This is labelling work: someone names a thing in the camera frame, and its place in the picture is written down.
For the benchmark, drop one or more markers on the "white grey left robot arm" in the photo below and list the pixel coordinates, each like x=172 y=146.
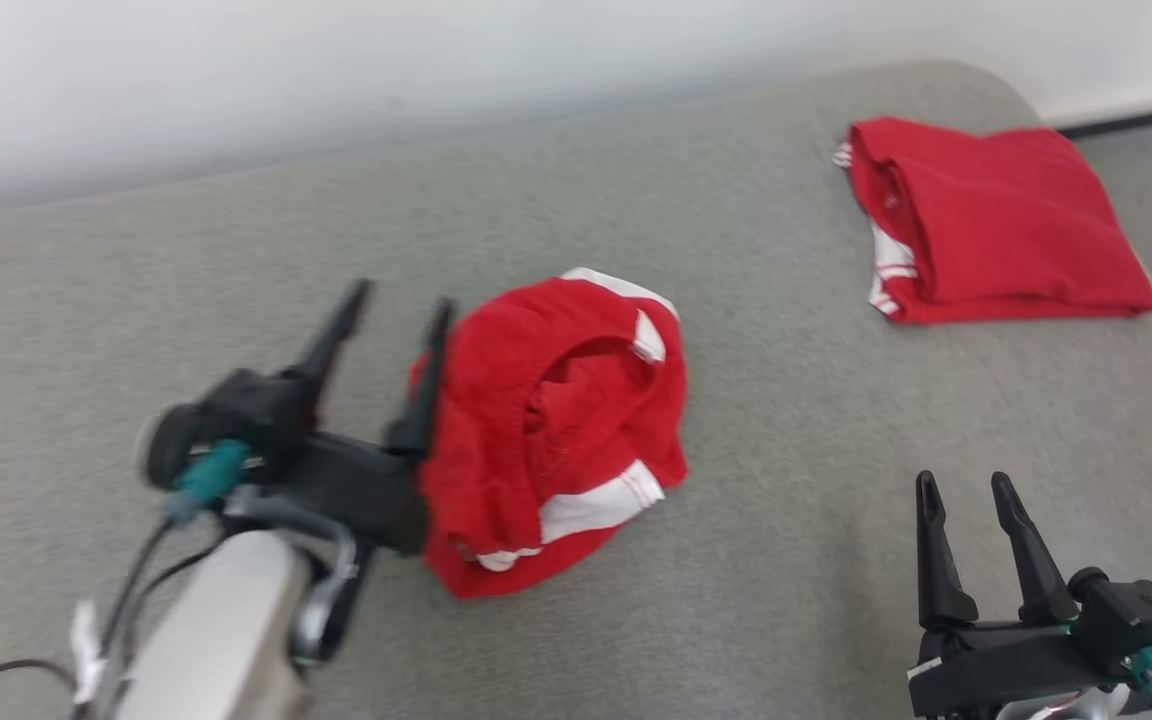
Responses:
x=226 y=640

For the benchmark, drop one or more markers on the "red Bulls basketball jersey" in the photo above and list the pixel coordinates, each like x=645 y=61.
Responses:
x=1016 y=230

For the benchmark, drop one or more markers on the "teal connector on left gripper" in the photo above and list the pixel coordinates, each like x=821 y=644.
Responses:
x=211 y=475

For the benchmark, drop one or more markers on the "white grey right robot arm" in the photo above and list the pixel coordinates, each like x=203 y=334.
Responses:
x=1056 y=708

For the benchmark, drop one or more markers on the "red shorts with white trim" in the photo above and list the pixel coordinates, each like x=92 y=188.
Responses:
x=496 y=400

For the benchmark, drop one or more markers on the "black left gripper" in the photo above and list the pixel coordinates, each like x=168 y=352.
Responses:
x=346 y=480

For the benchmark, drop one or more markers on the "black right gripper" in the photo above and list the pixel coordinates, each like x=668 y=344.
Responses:
x=1116 y=615

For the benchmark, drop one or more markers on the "grey fabric sofa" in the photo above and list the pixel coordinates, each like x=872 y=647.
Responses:
x=736 y=450

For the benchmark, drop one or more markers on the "black skirting strip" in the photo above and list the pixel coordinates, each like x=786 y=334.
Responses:
x=1136 y=120

